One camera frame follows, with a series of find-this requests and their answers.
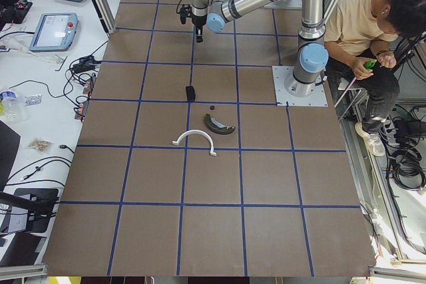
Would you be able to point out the seated person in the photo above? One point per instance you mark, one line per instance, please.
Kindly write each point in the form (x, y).
(358, 37)

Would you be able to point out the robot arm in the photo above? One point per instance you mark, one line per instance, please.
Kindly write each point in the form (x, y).
(312, 57)

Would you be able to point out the black brake pad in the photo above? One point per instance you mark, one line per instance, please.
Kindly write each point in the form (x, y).
(190, 93)

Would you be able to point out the teach pendant near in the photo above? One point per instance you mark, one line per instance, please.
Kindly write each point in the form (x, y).
(54, 32)

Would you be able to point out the small bag of parts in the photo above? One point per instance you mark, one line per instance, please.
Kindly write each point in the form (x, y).
(40, 145)

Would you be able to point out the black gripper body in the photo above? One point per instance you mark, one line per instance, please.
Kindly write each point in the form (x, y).
(198, 22)

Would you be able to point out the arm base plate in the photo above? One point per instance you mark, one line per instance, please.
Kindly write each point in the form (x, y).
(289, 92)
(285, 4)

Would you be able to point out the clear plastic water bottle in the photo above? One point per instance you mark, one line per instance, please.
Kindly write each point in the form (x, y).
(13, 107)

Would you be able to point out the green brake shoe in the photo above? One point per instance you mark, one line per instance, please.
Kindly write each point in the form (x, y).
(216, 127)

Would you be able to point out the white curved plastic bracket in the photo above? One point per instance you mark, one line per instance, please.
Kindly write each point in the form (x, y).
(212, 151)

